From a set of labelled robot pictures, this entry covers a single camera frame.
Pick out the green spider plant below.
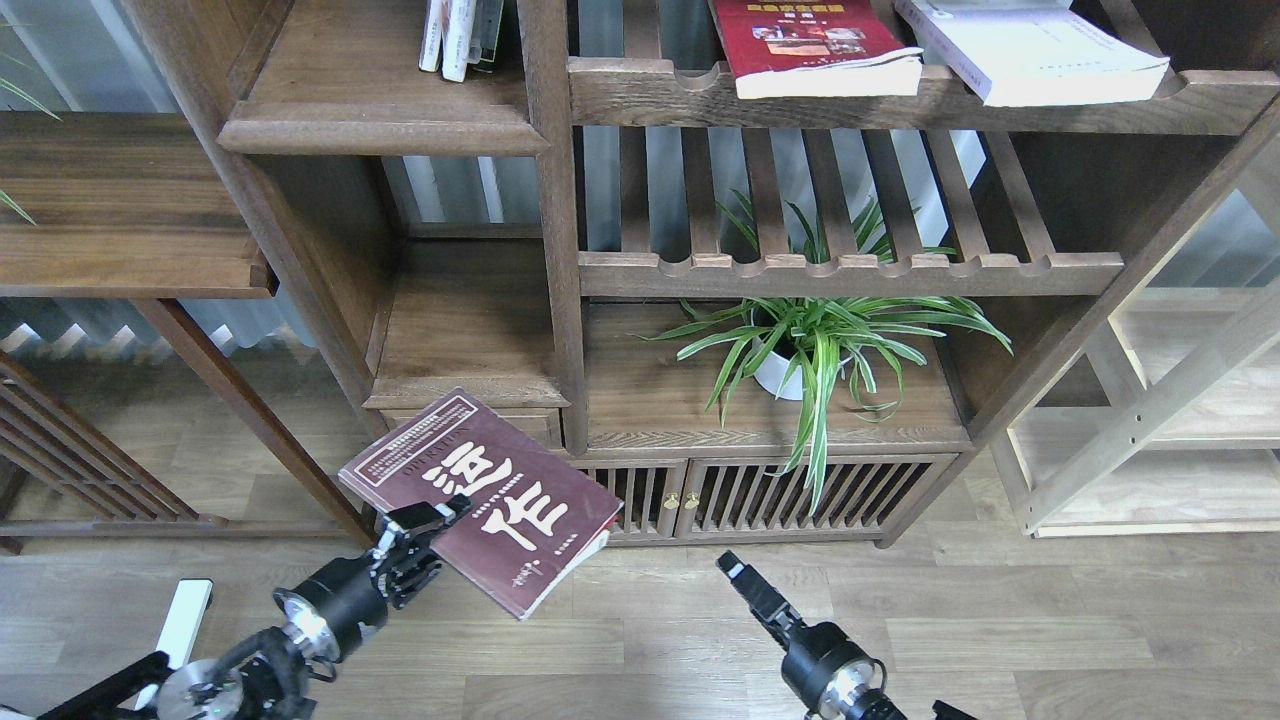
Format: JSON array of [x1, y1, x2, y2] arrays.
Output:
[[643, 190, 1012, 512]]

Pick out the wooden slatted rack left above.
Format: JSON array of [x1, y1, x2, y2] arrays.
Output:
[[1, 355, 230, 553]]

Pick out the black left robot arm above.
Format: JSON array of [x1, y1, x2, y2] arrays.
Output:
[[42, 495, 471, 719]]

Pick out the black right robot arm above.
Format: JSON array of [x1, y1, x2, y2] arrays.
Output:
[[717, 551, 905, 719]]

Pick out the white bar on floor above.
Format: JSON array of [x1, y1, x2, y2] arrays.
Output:
[[155, 578, 214, 670]]

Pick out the transparent upright folder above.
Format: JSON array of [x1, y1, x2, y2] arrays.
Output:
[[467, 0, 506, 73]]

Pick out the slatted cabinet door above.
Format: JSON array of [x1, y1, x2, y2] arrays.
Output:
[[571, 457, 689, 547], [662, 454, 954, 543]]

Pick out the green plant leaves far left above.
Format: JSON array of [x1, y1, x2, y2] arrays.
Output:
[[0, 50, 63, 227]]

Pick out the dark wooden bookshelf cabinet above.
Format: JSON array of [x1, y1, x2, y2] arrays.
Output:
[[125, 1, 1277, 546]]

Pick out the dark wooden side table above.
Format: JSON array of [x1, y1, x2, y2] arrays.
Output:
[[3, 111, 372, 543]]

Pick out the small wooden drawer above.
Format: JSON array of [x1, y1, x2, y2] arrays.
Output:
[[380, 407, 563, 448]]

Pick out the white plant pot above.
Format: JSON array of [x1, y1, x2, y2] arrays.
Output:
[[753, 343, 808, 401]]

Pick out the left slatted cabinet door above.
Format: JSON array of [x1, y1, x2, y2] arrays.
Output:
[[571, 457, 689, 547]]

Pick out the dark red book white characters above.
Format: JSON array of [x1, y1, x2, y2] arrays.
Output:
[[339, 388, 623, 620]]

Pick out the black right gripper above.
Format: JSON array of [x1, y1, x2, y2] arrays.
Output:
[[716, 551, 890, 719]]

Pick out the light wooden shelf unit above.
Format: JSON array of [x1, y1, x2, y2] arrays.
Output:
[[988, 135, 1280, 541]]

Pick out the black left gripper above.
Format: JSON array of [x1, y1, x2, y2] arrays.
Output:
[[273, 495, 472, 664]]

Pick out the right slatted cabinet door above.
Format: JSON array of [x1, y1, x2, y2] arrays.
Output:
[[662, 454, 954, 543]]

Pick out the red book on top shelf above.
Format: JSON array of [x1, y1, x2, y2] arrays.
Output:
[[709, 1, 923, 100]]

